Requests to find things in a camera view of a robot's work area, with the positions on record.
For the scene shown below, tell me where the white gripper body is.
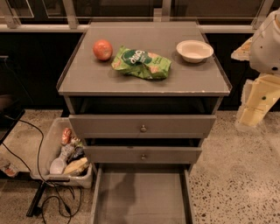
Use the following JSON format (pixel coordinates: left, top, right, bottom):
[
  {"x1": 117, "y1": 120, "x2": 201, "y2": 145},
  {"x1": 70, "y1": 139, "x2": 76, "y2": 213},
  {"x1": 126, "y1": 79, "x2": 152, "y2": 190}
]
[{"x1": 255, "y1": 73, "x2": 280, "y2": 101}]

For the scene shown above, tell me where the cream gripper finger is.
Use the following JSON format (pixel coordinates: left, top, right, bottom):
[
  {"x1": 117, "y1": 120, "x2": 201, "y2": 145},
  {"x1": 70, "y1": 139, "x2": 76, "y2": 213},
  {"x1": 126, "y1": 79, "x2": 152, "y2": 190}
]
[
  {"x1": 236, "y1": 79, "x2": 280, "y2": 127},
  {"x1": 231, "y1": 38, "x2": 252, "y2": 61}
]

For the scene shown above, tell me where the green rice chip bag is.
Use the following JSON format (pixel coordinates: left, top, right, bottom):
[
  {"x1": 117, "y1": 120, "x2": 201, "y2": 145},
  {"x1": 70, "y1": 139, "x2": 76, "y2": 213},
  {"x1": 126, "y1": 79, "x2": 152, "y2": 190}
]
[{"x1": 111, "y1": 45, "x2": 172, "y2": 80}]

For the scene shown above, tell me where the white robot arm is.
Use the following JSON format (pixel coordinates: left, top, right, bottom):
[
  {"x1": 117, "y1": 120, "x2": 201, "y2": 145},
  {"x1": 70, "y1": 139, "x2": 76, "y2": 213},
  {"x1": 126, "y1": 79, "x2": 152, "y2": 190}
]
[{"x1": 231, "y1": 9, "x2": 280, "y2": 127}]

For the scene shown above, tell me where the grey drawer cabinet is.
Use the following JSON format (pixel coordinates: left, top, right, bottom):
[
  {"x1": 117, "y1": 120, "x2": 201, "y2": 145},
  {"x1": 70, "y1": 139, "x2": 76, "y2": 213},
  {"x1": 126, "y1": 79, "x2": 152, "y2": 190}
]
[{"x1": 57, "y1": 22, "x2": 231, "y2": 224}]

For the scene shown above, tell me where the grey top drawer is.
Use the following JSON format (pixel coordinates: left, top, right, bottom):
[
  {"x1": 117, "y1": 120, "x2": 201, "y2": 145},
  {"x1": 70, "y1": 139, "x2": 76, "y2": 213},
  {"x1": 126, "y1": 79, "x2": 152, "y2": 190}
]
[{"x1": 69, "y1": 115, "x2": 216, "y2": 138}]

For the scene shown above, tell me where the grey drawer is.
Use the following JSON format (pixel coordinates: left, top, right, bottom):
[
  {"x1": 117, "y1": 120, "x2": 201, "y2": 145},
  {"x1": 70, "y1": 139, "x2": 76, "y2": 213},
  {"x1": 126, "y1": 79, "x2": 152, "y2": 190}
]
[
  {"x1": 84, "y1": 146, "x2": 202, "y2": 164},
  {"x1": 69, "y1": 115, "x2": 216, "y2": 138},
  {"x1": 89, "y1": 165, "x2": 197, "y2": 224}
]

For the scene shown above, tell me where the grey middle drawer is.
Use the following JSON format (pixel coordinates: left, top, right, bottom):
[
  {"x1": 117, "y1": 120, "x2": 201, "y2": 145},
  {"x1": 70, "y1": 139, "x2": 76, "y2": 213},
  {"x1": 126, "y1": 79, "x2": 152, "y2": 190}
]
[{"x1": 84, "y1": 146, "x2": 202, "y2": 164}]

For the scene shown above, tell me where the grey bottom drawer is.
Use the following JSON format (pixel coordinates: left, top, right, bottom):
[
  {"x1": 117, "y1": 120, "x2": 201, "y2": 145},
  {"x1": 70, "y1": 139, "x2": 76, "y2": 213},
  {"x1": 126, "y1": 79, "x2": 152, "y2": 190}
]
[{"x1": 89, "y1": 165, "x2": 197, "y2": 224}]

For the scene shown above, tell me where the yellow snack bag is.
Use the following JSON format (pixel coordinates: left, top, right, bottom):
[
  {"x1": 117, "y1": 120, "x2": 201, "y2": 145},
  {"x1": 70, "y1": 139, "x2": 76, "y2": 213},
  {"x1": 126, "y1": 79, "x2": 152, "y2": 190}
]
[{"x1": 64, "y1": 157, "x2": 89, "y2": 176}]

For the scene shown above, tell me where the white bowl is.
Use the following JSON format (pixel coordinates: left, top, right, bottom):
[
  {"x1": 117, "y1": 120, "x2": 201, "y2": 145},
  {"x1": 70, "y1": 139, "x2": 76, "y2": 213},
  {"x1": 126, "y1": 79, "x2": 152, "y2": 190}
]
[{"x1": 176, "y1": 40, "x2": 214, "y2": 64}]

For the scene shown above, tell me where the red apple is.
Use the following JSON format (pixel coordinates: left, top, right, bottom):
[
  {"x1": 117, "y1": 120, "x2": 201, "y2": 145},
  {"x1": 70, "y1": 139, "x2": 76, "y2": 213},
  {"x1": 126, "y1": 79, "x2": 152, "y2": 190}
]
[{"x1": 93, "y1": 39, "x2": 113, "y2": 61}]

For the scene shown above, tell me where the dark snack packet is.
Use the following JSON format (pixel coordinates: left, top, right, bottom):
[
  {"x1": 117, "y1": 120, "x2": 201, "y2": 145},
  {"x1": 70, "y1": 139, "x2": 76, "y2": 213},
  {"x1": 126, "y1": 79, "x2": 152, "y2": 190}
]
[{"x1": 67, "y1": 147, "x2": 85, "y2": 164}]

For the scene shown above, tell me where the red snack can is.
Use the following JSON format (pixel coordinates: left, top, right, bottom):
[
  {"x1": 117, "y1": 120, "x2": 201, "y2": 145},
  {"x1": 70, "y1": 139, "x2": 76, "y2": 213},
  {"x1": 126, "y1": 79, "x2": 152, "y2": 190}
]
[{"x1": 61, "y1": 128, "x2": 72, "y2": 145}]

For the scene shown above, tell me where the clear plastic storage bin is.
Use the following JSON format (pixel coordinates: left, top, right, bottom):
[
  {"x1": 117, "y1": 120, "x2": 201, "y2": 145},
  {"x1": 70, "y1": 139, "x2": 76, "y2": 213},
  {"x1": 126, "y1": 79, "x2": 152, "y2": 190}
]
[{"x1": 31, "y1": 117, "x2": 93, "y2": 188}]

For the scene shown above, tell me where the white plastic spoon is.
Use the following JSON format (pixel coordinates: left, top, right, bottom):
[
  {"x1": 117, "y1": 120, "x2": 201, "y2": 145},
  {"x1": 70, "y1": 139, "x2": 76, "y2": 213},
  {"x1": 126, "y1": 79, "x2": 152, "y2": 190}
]
[{"x1": 50, "y1": 144, "x2": 74, "y2": 175}]

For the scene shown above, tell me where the metal window railing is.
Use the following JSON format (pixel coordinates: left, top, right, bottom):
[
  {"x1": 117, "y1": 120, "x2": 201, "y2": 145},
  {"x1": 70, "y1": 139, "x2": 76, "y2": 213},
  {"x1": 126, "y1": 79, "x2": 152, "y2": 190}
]
[{"x1": 0, "y1": 0, "x2": 279, "y2": 33}]

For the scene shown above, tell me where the black stand leg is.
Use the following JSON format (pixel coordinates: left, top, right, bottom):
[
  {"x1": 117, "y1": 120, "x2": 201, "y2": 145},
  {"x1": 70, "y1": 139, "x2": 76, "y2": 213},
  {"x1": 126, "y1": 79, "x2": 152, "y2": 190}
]
[{"x1": 26, "y1": 182, "x2": 46, "y2": 217}]

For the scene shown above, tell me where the small red white packet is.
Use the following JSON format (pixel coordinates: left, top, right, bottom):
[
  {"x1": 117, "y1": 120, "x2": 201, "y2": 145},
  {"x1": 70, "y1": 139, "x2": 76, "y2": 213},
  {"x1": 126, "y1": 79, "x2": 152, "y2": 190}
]
[{"x1": 0, "y1": 164, "x2": 18, "y2": 178}]

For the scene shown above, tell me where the black cable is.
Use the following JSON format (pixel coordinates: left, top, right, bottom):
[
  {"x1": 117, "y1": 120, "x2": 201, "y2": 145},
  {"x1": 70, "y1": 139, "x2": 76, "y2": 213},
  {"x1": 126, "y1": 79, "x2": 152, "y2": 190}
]
[{"x1": 0, "y1": 115, "x2": 84, "y2": 224}]

